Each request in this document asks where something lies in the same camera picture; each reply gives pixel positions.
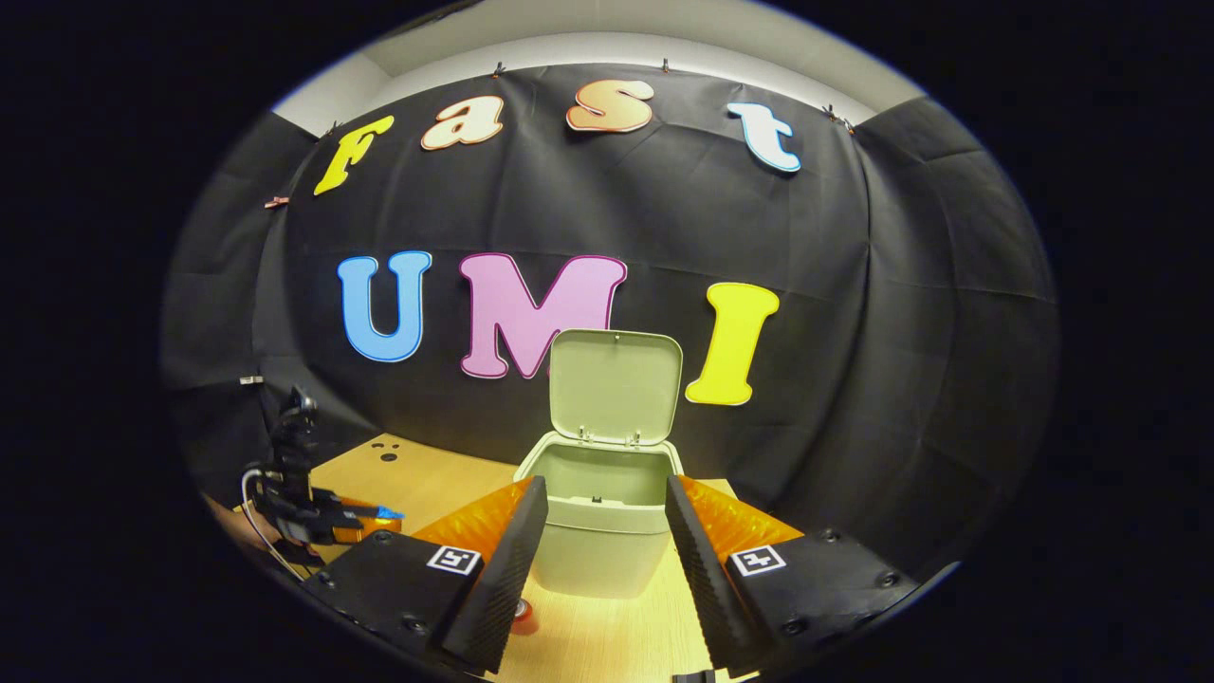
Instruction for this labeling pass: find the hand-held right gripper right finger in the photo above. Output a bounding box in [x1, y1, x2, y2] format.
[665, 474, 921, 676]

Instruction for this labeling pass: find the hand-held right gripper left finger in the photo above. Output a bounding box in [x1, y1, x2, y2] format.
[302, 475, 549, 674]

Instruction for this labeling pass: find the green desktop garbage bin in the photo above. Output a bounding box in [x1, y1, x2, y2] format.
[513, 328, 685, 600]

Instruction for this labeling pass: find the wooden desktop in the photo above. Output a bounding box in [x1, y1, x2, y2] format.
[232, 433, 760, 683]

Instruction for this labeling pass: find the black backdrop cloth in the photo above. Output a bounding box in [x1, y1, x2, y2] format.
[163, 62, 1061, 580]

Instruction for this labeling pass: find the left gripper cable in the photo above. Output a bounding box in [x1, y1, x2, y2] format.
[240, 468, 309, 581]

